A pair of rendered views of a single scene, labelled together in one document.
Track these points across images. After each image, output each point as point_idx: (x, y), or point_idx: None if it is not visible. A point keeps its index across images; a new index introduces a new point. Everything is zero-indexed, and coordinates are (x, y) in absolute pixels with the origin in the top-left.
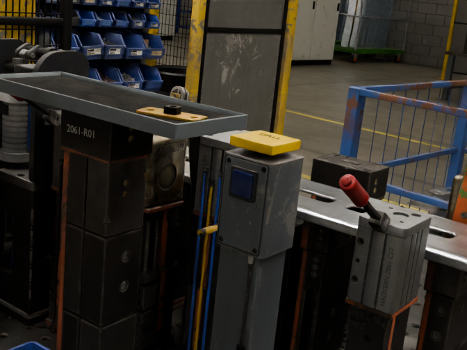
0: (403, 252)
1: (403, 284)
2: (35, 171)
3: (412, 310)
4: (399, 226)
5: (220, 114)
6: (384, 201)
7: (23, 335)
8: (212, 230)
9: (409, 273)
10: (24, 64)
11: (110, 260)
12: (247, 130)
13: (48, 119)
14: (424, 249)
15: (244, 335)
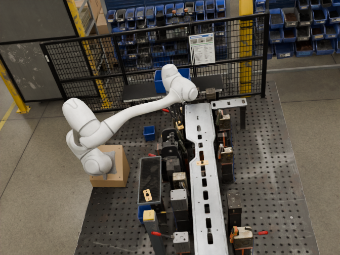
0: (174, 245)
1: (178, 249)
2: (165, 166)
3: (265, 239)
4: (173, 241)
5: (158, 197)
6: (220, 220)
7: (166, 193)
8: (163, 212)
9: (180, 248)
10: (165, 142)
11: (152, 205)
12: (185, 191)
13: (163, 160)
14: (187, 246)
15: (150, 239)
